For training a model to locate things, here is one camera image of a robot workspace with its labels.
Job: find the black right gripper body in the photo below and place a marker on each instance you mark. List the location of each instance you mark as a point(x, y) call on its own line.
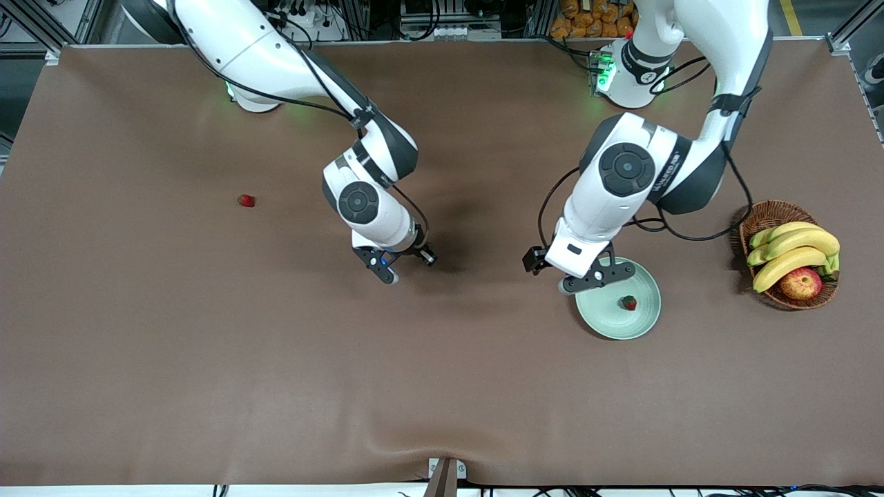
point(417, 250)

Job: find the red strawberry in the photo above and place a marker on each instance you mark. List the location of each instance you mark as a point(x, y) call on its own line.
point(246, 201)
point(629, 303)

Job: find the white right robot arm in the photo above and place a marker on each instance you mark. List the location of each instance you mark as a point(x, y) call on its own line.
point(235, 41)

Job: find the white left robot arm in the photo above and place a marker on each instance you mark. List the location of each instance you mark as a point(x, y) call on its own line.
point(732, 41)

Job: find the mint green round plate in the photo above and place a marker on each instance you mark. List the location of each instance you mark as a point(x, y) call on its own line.
point(608, 321)

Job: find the brown table mat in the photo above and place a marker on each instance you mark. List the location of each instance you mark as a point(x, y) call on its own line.
point(345, 359)

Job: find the yellow banana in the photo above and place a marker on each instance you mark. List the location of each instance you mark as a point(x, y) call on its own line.
point(787, 264)
point(808, 241)
point(794, 226)
point(755, 257)
point(758, 239)

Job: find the brown wicker basket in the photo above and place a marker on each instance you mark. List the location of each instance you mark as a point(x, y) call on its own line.
point(760, 215)

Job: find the brown upright pole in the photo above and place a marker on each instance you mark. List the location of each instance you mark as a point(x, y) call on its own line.
point(443, 483)

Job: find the bag of orange bread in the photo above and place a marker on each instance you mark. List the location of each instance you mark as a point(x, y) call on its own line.
point(587, 21)

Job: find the black control box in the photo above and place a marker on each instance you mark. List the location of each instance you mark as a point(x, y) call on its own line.
point(449, 8)

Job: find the white power strip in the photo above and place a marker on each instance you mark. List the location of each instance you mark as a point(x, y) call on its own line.
point(314, 21)

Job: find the red yellow apple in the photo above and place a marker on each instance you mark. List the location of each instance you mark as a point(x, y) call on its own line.
point(801, 284)

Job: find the metal clamp bracket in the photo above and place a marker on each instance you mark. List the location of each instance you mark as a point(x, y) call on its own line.
point(461, 469)

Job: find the aluminium frame strut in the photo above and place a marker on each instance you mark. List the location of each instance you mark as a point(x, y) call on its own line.
point(839, 43)
point(52, 55)

